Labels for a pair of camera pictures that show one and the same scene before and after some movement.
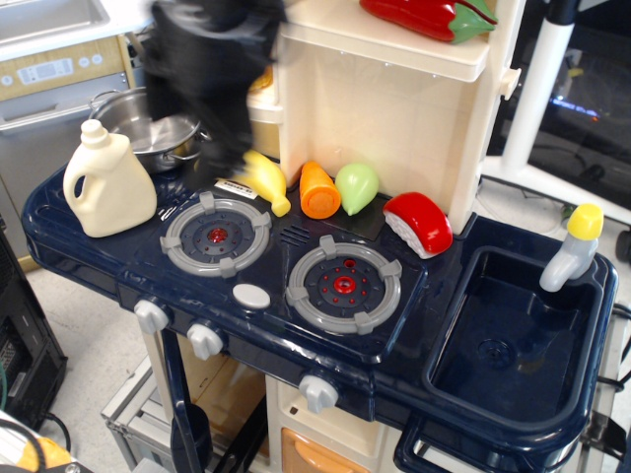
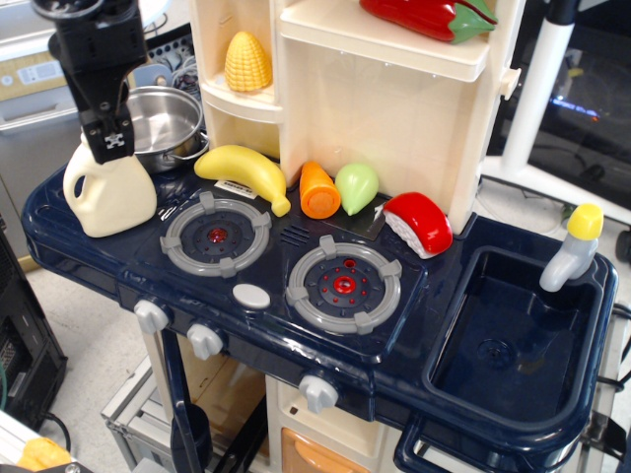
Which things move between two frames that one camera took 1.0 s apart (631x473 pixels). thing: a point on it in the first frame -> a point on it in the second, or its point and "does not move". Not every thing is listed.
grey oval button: [251, 296] does not move
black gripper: [204, 59] -> [98, 53]
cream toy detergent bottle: [117, 197] does not move
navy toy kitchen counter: [498, 354] does not move
